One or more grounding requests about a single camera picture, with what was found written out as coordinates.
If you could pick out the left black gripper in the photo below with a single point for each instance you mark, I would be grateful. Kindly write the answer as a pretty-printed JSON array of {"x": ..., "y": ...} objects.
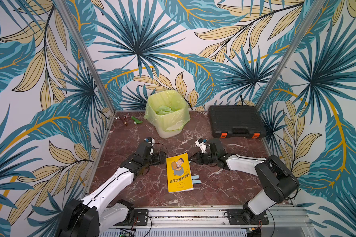
[{"x": 157, "y": 160}]

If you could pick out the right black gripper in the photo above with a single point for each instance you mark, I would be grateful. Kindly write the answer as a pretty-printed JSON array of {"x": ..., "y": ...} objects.
[{"x": 203, "y": 157}]

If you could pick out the yellow cover book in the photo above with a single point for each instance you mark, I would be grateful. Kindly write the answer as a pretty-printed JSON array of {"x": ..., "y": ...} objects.
[{"x": 179, "y": 177}]

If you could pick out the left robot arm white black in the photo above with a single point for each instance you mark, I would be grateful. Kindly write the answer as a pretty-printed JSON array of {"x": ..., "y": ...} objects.
[{"x": 90, "y": 216}]

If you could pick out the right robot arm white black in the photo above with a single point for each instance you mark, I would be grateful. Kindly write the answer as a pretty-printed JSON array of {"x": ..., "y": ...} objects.
[{"x": 277, "y": 181}]

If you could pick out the green small bottle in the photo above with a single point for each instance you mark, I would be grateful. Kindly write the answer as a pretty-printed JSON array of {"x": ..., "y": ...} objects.
[{"x": 136, "y": 120}]

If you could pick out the white bin green bag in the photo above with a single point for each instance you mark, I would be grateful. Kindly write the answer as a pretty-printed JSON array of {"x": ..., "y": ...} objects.
[{"x": 168, "y": 112}]

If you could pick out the black plastic tool case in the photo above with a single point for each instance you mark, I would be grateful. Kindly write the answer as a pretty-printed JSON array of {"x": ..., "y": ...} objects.
[{"x": 236, "y": 121}]

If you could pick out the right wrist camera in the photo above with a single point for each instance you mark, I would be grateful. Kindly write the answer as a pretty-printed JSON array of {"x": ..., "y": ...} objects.
[{"x": 201, "y": 143}]

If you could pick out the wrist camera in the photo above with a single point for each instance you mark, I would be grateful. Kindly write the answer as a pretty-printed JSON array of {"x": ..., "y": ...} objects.
[
  {"x": 201, "y": 143},
  {"x": 149, "y": 140}
]

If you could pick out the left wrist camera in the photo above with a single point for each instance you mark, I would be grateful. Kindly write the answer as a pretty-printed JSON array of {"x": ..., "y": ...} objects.
[{"x": 149, "y": 140}]

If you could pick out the aluminium front rail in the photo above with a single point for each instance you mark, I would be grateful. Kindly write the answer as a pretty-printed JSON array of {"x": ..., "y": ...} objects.
[{"x": 209, "y": 221}]

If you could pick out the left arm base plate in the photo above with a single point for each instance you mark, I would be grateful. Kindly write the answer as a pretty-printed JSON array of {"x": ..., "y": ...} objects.
[{"x": 138, "y": 217}]

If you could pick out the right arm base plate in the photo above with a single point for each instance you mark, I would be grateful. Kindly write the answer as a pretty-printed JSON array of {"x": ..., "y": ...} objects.
[{"x": 245, "y": 217}]

